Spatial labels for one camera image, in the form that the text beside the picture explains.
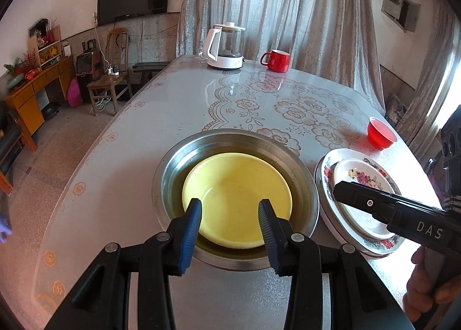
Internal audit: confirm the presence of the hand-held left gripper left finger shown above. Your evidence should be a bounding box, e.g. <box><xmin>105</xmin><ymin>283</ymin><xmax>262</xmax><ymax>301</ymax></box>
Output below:
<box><xmin>43</xmin><ymin>198</ymin><xmax>203</xmax><ymax>330</ymax></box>

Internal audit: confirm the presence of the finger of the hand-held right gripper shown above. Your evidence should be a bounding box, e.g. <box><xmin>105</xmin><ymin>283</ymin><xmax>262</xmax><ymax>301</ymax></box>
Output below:
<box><xmin>332</xmin><ymin>180</ymin><xmax>400</xmax><ymax>224</ymax></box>

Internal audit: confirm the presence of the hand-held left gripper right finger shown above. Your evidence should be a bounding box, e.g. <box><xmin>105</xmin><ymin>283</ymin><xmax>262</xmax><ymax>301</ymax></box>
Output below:
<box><xmin>257</xmin><ymin>198</ymin><xmax>415</xmax><ymax>330</ymax></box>

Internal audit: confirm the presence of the small rose print plate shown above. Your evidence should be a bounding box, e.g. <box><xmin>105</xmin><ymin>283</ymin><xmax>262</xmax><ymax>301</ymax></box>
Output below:
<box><xmin>333</xmin><ymin>158</ymin><xmax>398</xmax><ymax>240</ymax></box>

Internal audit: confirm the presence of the floral white plate stack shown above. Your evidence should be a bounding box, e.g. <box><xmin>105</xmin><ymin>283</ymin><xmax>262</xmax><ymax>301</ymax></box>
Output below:
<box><xmin>315</xmin><ymin>148</ymin><xmax>407</xmax><ymax>259</ymax></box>

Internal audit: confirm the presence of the purple rim floral plate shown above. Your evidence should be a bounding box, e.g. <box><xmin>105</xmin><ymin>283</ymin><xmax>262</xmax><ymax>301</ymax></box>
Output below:
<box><xmin>313</xmin><ymin>153</ymin><xmax>382</xmax><ymax>261</ymax></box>

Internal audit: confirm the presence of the yellow plastic bowl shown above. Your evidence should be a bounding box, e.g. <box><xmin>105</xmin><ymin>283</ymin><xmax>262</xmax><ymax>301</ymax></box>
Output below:
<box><xmin>182</xmin><ymin>153</ymin><xmax>293</xmax><ymax>249</ymax></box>

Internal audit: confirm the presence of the stainless steel basin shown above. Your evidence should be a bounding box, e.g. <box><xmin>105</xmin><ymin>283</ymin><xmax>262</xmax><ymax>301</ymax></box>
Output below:
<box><xmin>152</xmin><ymin>128</ymin><xmax>320</xmax><ymax>272</ymax></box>

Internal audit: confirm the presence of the person's right hand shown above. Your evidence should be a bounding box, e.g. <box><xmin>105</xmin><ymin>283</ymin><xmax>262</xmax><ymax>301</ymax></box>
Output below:
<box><xmin>403</xmin><ymin>244</ymin><xmax>461</xmax><ymax>321</ymax></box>

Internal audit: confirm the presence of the small red cup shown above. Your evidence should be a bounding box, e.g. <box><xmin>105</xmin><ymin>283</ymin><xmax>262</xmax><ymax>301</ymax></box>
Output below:
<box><xmin>366</xmin><ymin>117</ymin><xmax>398</xmax><ymax>150</ymax></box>

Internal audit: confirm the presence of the grey side curtain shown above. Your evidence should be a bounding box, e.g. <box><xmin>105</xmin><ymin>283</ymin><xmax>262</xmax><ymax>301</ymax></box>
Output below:
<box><xmin>394</xmin><ymin>0</ymin><xmax>461</xmax><ymax>154</ymax></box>

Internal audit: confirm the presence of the red mug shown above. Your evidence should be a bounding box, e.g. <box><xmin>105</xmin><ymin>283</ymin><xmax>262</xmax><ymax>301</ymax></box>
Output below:
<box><xmin>260</xmin><ymin>50</ymin><xmax>291</xmax><ymax>73</ymax></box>

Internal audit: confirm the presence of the dark bench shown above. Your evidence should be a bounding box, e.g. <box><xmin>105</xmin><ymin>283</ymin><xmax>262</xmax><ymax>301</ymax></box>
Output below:
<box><xmin>133</xmin><ymin>61</ymin><xmax>170</xmax><ymax>86</ymax></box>

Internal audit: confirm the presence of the wooden chair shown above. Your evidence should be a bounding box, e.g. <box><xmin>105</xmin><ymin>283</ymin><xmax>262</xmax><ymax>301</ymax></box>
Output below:
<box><xmin>86</xmin><ymin>27</ymin><xmax>133</xmax><ymax>116</ymax></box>

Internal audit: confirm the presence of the white glass electric kettle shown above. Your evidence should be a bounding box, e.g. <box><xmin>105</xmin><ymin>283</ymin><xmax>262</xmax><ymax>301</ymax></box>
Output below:
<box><xmin>202</xmin><ymin>22</ymin><xmax>246</xmax><ymax>71</ymax></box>

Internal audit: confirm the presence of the pink bag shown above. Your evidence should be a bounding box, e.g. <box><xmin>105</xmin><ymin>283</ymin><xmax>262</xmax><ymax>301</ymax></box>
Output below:
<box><xmin>67</xmin><ymin>78</ymin><xmax>83</xmax><ymax>107</ymax></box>

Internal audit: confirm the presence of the purple cloth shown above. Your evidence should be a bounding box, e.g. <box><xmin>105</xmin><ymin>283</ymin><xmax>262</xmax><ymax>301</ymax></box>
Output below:
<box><xmin>0</xmin><ymin>213</ymin><xmax>14</xmax><ymax>244</ymax></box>

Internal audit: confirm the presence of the small black television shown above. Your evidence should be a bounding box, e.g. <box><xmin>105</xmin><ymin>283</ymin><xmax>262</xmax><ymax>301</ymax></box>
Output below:
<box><xmin>75</xmin><ymin>51</ymin><xmax>99</xmax><ymax>76</ymax></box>

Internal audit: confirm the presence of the grey pleated curtain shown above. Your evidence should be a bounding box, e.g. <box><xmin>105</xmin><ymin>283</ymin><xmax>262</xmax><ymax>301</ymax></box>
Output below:
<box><xmin>176</xmin><ymin>0</ymin><xmax>386</xmax><ymax>114</ymax></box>

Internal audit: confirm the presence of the wooden desk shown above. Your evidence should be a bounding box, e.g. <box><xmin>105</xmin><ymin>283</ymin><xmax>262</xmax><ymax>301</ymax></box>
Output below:
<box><xmin>3</xmin><ymin>55</ymin><xmax>76</xmax><ymax>152</ymax></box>

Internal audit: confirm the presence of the wooden display shelf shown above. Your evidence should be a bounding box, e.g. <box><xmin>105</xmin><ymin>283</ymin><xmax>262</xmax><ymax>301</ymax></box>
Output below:
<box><xmin>28</xmin><ymin>19</ymin><xmax>63</xmax><ymax>69</ymax></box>

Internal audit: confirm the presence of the green potted plant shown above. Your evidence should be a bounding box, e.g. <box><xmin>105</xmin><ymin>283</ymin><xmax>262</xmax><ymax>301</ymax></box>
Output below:
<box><xmin>3</xmin><ymin>58</ymin><xmax>27</xmax><ymax>81</ymax></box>

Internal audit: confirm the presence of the wall electric panel box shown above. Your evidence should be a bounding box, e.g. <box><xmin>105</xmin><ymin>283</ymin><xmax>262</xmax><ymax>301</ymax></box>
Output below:
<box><xmin>381</xmin><ymin>0</ymin><xmax>421</xmax><ymax>33</ymax></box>

